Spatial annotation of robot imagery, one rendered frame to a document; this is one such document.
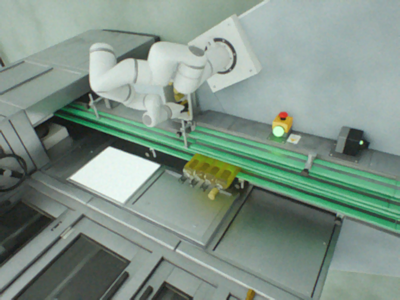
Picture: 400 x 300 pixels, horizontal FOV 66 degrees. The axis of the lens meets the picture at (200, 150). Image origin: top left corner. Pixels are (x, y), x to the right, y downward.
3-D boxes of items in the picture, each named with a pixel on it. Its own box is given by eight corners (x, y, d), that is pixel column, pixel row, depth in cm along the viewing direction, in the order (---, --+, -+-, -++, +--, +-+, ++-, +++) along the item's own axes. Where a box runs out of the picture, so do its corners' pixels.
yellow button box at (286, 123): (277, 125, 144) (271, 134, 140) (278, 112, 140) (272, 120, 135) (291, 128, 141) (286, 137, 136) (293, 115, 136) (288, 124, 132)
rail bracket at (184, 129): (191, 138, 161) (178, 152, 153) (187, 111, 151) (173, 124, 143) (196, 140, 160) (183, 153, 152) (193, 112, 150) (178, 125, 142)
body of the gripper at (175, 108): (155, 118, 153) (169, 112, 162) (172, 122, 149) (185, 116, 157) (155, 103, 150) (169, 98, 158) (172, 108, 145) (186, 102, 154)
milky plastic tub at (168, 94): (174, 107, 174) (165, 115, 168) (168, 70, 160) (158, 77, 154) (200, 113, 166) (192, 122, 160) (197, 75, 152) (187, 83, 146)
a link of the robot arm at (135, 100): (131, 81, 123) (163, 94, 141) (108, 81, 130) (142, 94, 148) (128, 102, 123) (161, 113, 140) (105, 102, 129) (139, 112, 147)
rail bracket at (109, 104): (115, 104, 197) (88, 122, 183) (108, 80, 187) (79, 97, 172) (120, 106, 195) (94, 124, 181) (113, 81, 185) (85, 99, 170)
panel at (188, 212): (110, 147, 193) (67, 182, 172) (109, 144, 192) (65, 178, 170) (240, 196, 153) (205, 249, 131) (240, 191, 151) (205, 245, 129)
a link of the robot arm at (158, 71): (131, 72, 112) (139, 33, 100) (192, 80, 121) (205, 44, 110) (134, 90, 106) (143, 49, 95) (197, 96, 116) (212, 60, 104)
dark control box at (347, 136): (338, 140, 132) (334, 152, 126) (343, 125, 127) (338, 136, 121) (359, 145, 128) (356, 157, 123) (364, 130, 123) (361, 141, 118)
